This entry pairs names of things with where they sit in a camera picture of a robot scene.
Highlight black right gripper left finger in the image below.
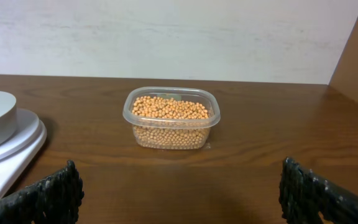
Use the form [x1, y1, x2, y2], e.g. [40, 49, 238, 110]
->
[0, 160, 85, 224]

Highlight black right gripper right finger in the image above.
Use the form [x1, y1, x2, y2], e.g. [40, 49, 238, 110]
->
[279, 157, 358, 224]

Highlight white digital kitchen scale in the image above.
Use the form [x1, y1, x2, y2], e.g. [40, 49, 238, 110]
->
[0, 108, 47, 208]

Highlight soybeans pile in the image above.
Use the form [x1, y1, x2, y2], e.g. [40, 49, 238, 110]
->
[132, 96, 210, 149]

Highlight clear plastic soybean container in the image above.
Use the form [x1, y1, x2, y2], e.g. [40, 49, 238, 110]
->
[122, 86, 221, 150]

